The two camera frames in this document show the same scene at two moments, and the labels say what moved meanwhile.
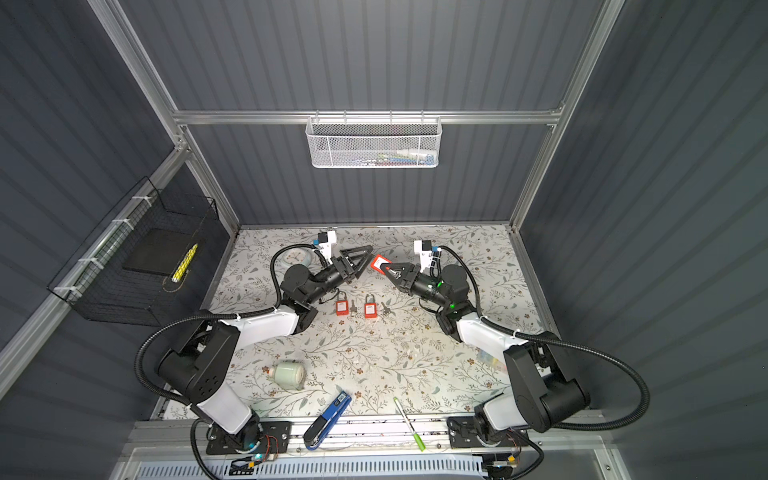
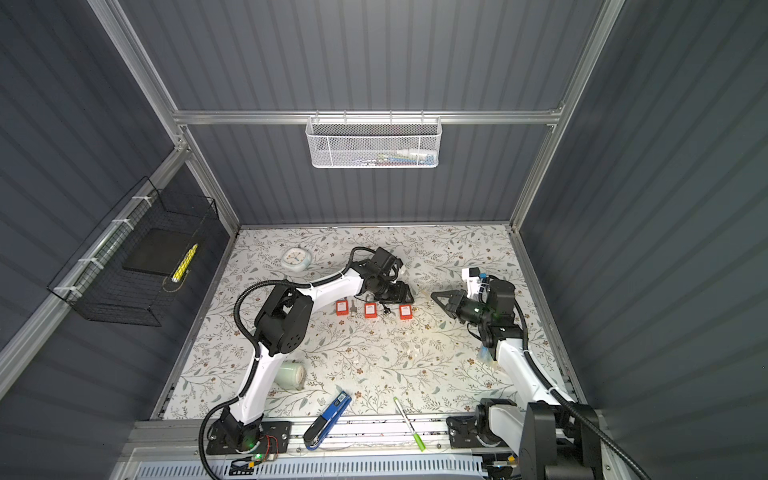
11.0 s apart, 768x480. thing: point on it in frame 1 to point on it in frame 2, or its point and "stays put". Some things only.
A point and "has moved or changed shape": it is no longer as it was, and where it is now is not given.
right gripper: [410, 280] to [451, 294]
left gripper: [342, 270] to [399, 294]
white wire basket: [374, 142] stays put
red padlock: [341, 306] stays put
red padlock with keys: [370, 308] stays put
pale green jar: [289, 375] stays put
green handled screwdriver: [416, 437] stays put
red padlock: [377, 261] has moved or changed shape
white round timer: [296, 256] stays put
